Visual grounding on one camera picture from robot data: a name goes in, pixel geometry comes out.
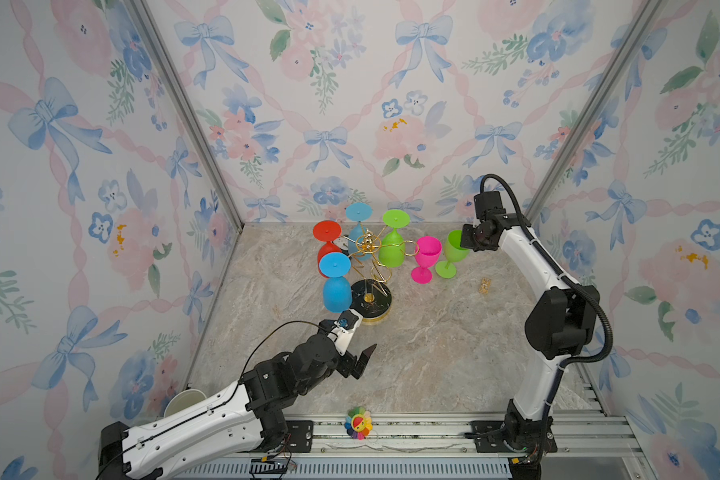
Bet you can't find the green wine glass front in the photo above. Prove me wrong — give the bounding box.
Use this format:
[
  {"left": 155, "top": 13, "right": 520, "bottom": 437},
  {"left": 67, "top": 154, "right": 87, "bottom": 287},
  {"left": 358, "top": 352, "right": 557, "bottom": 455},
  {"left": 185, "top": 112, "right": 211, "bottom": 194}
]
[{"left": 435, "top": 230, "right": 469, "bottom": 279}]

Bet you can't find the green wine glass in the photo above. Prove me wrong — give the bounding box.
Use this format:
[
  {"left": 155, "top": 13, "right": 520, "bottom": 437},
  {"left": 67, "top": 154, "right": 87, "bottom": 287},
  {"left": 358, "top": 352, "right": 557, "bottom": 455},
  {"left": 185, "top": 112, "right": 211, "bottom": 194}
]
[
  {"left": 378, "top": 209, "right": 410, "bottom": 268},
  {"left": 435, "top": 230, "right": 469, "bottom": 279}
]

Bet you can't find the magenta wine glass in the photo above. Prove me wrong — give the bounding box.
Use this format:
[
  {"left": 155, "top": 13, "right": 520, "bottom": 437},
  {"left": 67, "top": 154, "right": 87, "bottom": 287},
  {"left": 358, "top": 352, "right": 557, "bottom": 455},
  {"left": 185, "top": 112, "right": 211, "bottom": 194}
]
[{"left": 411, "top": 236, "right": 442, "bottom": 285}]

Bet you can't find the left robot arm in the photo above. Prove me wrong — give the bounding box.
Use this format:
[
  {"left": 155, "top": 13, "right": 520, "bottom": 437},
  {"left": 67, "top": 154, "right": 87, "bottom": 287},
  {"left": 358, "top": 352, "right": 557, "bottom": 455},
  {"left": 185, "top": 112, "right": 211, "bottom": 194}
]
[{"left": 97, "top": 333, "right": 376, "bottom": 479}]

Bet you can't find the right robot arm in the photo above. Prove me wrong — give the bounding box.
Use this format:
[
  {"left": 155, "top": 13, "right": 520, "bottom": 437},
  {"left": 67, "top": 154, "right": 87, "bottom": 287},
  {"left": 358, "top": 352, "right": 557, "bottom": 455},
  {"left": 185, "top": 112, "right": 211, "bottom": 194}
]
[{"left": 461, "top": 207, "right": 599, "bottom": 464}]

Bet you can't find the gold wine glass rack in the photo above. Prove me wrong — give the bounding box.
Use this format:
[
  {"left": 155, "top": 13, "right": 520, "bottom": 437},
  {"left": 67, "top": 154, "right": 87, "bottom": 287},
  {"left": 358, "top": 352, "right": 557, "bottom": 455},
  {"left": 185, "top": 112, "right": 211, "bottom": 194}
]
[{"left": 348, "top": 224, "right": 418, "bottom": 324}]

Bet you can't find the blue wine glass front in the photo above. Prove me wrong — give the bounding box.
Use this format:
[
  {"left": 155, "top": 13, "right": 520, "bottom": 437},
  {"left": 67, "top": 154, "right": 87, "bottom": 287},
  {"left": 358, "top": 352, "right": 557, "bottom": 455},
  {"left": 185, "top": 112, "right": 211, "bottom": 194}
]
[{"left": 319, "top": 252, "right": 352, "bottom": 313}]

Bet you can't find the green wine glass back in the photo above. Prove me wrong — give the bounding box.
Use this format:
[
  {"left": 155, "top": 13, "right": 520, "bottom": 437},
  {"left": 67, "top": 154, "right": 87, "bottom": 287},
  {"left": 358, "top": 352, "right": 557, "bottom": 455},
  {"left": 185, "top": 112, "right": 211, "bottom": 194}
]
[{"left": 378, "top": 209, "right": 410, "bottom": 268}]

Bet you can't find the light blue wine glass back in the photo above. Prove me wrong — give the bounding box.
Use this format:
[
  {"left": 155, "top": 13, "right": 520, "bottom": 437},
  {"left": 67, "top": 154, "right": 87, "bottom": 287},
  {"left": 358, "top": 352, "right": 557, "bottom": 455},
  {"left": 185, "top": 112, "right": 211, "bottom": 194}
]
[{"left": 345, "top": 202, "right": 372, "bottom": 262}]

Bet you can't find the red wine glass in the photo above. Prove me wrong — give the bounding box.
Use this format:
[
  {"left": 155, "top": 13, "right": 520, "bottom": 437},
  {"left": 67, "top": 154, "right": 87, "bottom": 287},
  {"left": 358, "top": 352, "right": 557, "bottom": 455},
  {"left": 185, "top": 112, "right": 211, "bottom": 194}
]
[{"left": 312, "top": 220, "right": 344, "bottom": 266}]

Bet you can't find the small brown cookie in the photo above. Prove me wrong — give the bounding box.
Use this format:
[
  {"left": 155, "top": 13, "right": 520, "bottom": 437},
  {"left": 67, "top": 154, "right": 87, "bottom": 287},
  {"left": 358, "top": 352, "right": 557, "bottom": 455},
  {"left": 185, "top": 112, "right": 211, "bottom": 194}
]
[{"left": 479, "top": 278, "right": 492, "bottom": 295}]

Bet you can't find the rainbow flower toy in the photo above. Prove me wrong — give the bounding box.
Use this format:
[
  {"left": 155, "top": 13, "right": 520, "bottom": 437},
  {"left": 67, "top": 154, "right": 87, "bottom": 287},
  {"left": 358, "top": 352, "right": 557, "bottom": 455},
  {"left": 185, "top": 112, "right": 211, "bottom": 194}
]
[{"left": 344, "top": 407, "right": 373, "bottom": 441}]

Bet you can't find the white paper cup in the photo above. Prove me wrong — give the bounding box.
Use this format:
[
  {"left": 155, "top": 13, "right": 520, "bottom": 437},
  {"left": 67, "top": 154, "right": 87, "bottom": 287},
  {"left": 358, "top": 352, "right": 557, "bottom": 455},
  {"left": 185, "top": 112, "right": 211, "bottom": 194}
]
[{"left": 163, "top": 388, "right": 207, "bottom": 417}]

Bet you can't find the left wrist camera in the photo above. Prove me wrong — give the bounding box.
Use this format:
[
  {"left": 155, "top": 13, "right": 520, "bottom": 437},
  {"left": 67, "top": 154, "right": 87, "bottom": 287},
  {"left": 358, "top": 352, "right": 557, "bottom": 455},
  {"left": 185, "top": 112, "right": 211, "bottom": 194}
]
[{"left": 318, "top": 309, "right": 364, "bottom": 356}]

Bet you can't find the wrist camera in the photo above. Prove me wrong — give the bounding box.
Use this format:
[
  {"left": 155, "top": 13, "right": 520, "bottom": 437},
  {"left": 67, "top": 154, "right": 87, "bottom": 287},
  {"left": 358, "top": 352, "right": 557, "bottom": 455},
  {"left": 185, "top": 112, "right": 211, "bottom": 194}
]
[
  {"left": 474, "top": 191, "right": 506, "bottom": 222},
  {"left": 318, "top": 309, "right": 364, "bottom": 356}
]

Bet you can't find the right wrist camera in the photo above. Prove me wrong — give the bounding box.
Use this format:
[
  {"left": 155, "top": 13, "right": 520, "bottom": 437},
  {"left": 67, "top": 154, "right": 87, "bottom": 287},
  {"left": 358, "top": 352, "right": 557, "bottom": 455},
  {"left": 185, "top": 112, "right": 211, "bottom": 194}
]
[{"left": 474, "top": 191, "right": 506, "bottom": 222}]

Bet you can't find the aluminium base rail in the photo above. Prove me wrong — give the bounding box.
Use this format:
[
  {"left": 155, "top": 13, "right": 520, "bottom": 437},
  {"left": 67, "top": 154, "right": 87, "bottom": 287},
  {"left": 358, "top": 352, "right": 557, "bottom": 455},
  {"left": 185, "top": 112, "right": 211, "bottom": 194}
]
[{"left": 146, "top": 410, "right": 657, "bottom": 479}]

